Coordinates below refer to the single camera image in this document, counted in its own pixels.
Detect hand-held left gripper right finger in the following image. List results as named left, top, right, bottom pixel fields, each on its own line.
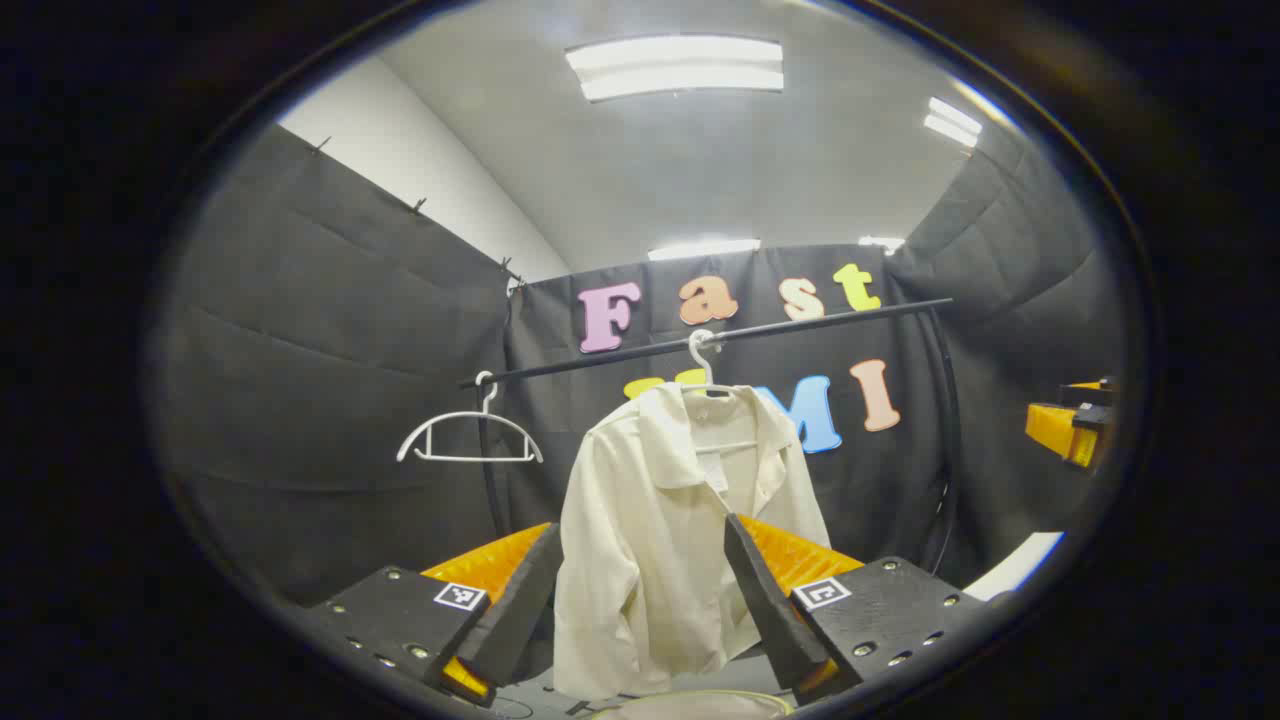
left=724, top=513, right=986, bottom=706

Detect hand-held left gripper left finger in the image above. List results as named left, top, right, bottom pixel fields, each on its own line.
left=310, top=520, right=564, bottom=706

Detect white laundry hamper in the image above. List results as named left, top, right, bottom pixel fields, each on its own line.
left=590, top=688, right=796, bottom=720

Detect cream shirt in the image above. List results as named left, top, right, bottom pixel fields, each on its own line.
left=552, top=383, right=833, bottom=701

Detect white clothes hanger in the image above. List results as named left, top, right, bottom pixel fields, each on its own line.
left=396, top=370, right=545, bottom=465
left=686, top=328, right=761, bottom=453

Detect black clothes rack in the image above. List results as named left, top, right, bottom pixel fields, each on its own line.
left=460, top=297, right=963, bottom=581

